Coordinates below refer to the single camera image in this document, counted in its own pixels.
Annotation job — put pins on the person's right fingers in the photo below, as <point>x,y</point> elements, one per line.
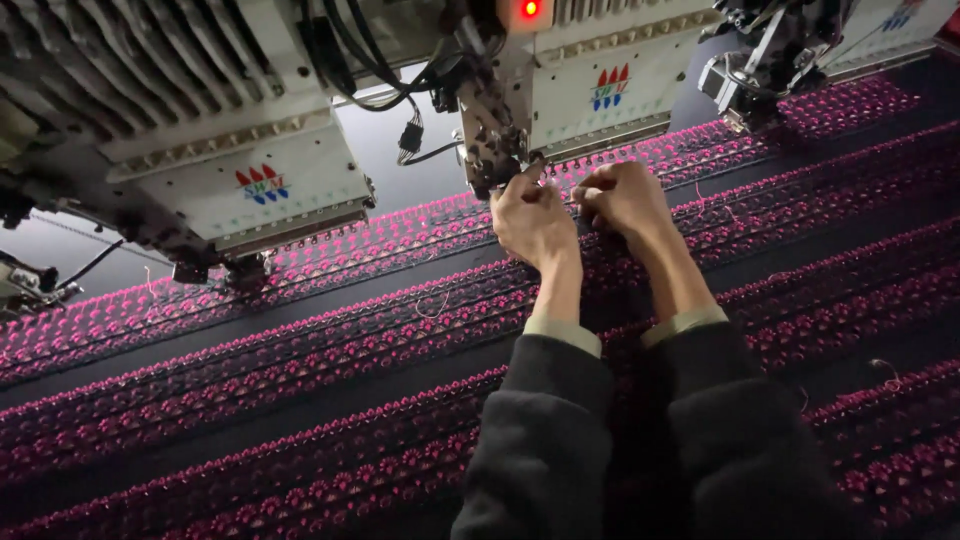
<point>596,193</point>

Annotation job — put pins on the white embroidery machine head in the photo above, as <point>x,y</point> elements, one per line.
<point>817,45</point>
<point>187,127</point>
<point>592,75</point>

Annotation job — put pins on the red indicator light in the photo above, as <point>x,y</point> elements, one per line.
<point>530,9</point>

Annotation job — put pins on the metal needle assembly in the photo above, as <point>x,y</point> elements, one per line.
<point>491,135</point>

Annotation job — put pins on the person's left hand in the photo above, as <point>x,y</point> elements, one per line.
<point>531,221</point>

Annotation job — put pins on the black fabric with pink embroidery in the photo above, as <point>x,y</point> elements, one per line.
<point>300,375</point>

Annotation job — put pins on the person's right hand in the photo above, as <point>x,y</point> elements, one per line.
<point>626,196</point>

